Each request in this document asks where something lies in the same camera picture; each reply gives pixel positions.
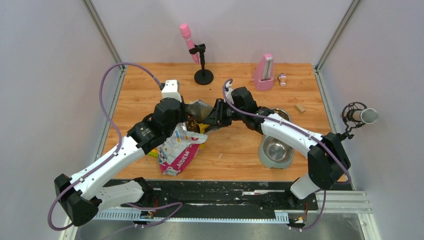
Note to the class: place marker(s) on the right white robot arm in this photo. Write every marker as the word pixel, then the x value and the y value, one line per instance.
pixel 326 157

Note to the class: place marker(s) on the yellow plastic scoop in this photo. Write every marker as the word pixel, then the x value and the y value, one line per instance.
pixel 203 128

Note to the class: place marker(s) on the silver condenser microphone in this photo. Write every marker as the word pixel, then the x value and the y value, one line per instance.
pixel 357 114

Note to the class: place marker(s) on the yellow triangular scraper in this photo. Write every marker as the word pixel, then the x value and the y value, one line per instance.
pixel 153 153

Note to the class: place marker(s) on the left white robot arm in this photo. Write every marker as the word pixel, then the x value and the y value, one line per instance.
pixel 84 194

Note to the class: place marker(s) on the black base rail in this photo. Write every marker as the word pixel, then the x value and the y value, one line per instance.
pixel 224 200

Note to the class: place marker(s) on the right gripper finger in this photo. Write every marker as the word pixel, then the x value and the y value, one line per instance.
pixel 219 106
pixel 213 119

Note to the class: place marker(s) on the black microphone stand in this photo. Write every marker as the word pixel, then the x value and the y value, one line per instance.
pixel 202 76

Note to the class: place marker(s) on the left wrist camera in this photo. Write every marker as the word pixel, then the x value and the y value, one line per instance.
pixel 171 89

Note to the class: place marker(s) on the wooden block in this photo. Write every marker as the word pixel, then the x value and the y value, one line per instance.
pixel 300 108

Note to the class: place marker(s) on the pink metronome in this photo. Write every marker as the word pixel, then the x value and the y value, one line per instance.
pixel 263 75

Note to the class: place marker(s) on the grey double pet bowl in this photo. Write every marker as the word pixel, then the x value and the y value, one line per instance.
pixel 274 153

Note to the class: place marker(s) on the small figurine bottle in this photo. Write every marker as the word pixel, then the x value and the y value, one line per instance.
pixel 282 78

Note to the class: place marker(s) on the pink microphone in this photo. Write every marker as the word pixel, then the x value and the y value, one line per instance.
pixel 187 36

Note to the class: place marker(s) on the pet food bag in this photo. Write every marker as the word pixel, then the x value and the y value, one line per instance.
pixel 178 151

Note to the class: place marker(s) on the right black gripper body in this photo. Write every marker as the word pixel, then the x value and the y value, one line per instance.
pixel 229 114

